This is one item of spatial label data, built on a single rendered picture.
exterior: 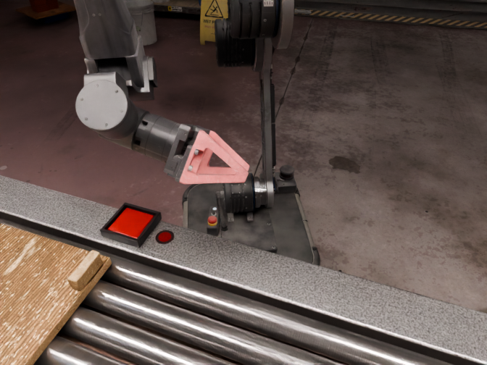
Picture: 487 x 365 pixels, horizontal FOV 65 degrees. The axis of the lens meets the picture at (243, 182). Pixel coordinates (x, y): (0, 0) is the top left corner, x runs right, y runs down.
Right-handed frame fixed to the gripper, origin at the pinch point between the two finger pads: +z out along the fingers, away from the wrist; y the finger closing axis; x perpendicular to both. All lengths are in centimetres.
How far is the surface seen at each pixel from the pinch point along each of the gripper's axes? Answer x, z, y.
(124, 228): -18.1, -15.2, -12.1
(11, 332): -30.9, -20.4, 5.2
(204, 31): 79, -83, -342
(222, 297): -18.7, 4.3, -2.0
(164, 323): -24.1, -2.1, 1.2
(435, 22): 194, 142, -406
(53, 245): -23.5, -24.1, -7.7
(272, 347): -19.9, 12.5, 4.3
